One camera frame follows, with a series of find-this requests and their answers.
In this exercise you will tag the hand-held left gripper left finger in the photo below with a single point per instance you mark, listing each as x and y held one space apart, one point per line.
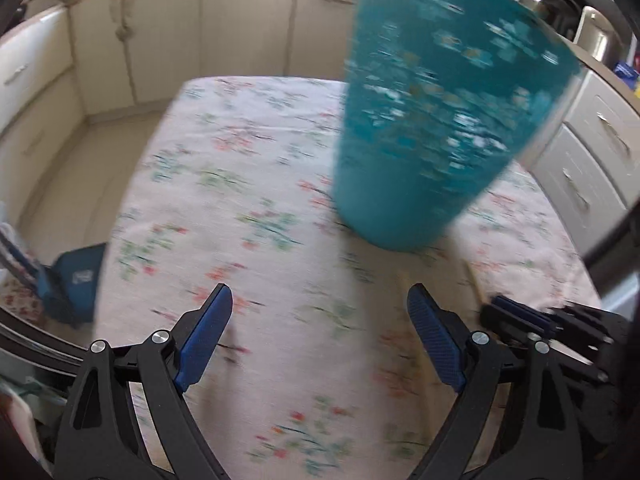
207 330

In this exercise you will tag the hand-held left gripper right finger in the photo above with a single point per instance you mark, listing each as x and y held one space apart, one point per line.
435 335

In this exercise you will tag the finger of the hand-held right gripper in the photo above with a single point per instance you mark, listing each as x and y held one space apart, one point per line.
505 320
525 310

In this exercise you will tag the wooden chopstick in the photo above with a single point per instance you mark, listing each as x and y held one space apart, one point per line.
474 282

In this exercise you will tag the teal plastic cup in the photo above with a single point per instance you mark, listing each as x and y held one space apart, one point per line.
425 135

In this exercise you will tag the cream cabinet with arched doors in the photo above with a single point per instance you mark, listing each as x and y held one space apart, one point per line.
590 160

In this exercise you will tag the floral tablecloth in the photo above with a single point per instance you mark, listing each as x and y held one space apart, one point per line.
250 160

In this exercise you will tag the stack of clear plastic containers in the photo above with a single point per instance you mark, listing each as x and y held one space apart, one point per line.
15 260

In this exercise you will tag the blue box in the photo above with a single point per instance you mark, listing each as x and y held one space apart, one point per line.
629 72

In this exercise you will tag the beige thermos pot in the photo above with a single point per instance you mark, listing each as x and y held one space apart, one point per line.
597 35

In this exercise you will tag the cream drawer cabinet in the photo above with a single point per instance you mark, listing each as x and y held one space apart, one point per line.
35 75

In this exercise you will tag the cream door cabinet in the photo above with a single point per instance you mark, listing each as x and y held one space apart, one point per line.
225 20

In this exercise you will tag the dark metal frame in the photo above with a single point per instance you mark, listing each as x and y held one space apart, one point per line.
35 335

